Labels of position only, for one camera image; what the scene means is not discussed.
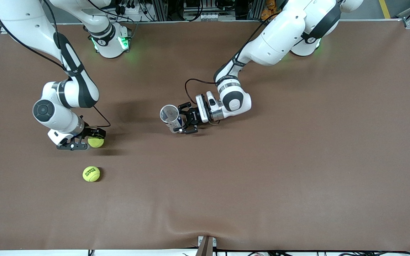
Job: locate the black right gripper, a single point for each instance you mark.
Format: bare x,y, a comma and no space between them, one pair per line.
94,133

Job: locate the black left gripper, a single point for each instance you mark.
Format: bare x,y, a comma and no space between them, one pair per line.
193,115

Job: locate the yellow tennis ball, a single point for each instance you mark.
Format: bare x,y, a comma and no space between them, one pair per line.
96,143
91,174

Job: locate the white blue tennis ball can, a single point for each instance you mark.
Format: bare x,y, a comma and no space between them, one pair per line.
169,114

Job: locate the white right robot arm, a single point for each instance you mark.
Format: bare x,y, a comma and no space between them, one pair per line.
23,21

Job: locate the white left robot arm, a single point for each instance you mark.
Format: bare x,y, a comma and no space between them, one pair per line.
283,35

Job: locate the brown table mat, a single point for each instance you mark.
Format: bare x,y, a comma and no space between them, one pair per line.
205,185

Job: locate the white socket strip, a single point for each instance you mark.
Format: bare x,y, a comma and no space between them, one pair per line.
210,16

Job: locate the white power strip black plugs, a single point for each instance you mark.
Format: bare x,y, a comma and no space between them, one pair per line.
130,9

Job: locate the orange packets pile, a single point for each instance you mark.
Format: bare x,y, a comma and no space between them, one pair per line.
266,15

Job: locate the aluminium frame post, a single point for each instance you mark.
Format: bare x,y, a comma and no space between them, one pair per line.
160,9
256,9

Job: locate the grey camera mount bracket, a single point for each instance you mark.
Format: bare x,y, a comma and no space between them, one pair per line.
206,247

